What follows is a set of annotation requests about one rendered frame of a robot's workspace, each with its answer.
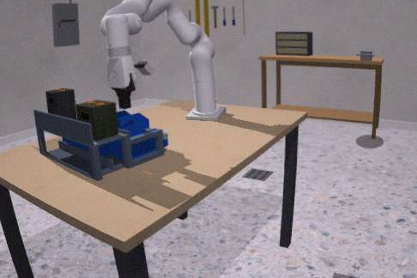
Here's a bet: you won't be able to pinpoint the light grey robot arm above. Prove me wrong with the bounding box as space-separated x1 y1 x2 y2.
100 0 220 116

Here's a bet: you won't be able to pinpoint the dark green case with orange latches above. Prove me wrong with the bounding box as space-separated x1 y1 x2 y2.
76 100 118 141

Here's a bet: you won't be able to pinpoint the black case with orange latches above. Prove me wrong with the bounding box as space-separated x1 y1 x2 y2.
45 88 77 120

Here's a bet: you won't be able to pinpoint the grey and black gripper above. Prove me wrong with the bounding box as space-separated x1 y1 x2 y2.
107 54 136 109

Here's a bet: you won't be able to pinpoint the dark grey shelf rack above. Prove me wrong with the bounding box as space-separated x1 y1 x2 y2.
33 110 168 181

